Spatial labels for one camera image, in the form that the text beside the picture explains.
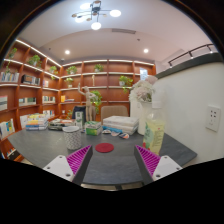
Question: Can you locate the ceiling air vent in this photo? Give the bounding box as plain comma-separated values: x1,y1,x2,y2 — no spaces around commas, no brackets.
111,28,137,35

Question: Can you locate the ceiling lamp with round bulbs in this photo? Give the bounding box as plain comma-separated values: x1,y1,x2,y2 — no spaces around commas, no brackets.
71,0,122,31

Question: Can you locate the beige chair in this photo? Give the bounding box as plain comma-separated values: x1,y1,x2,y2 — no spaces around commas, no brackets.
100,105,130,123

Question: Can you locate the flat round red coaster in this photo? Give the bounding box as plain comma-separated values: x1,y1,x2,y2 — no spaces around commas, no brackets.
94,142,115,154

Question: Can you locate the wooden artist mannequin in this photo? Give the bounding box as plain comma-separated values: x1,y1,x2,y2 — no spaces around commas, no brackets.
77,84,98,123

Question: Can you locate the white wall socket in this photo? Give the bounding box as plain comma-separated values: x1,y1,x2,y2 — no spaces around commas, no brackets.
205,105,222,132

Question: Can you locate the black track light rail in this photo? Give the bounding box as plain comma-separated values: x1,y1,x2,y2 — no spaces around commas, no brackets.
167,43,216,67

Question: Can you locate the white cup with triangle pattern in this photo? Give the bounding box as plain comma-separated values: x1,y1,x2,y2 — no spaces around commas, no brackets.
62,125,83,151

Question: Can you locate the wooden shelf unit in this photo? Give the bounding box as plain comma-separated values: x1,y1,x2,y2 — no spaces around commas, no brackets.
0,38,157,161

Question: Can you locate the low stack of magazines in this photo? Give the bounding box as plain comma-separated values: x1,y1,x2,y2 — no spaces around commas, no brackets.
47,118,76,131

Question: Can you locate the stack of colourful books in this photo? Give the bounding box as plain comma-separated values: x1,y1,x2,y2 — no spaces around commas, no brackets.
25,113,49,131

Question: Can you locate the green and white box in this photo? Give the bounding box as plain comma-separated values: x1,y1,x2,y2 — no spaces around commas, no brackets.
84,120,103,136

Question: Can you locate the tall green and white carton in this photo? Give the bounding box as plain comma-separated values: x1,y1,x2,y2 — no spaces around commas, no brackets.
74,111,84,130

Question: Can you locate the flat blue box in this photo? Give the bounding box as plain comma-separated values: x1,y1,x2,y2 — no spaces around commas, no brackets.
102,126,118,135

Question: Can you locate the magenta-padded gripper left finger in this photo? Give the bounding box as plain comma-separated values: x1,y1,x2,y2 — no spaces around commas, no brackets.
42,144,94,186

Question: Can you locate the clear bottle with yellow drink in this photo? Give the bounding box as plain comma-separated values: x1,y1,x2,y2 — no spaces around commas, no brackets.
142,89,167,156

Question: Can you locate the dark chair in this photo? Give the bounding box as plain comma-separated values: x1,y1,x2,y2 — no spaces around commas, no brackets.
71,105,87,121

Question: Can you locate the white and pink flower bouquet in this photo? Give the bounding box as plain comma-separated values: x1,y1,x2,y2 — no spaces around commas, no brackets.
128,75,158,104

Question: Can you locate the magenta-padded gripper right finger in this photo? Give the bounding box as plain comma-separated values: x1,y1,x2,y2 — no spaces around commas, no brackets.
133,144,183,185

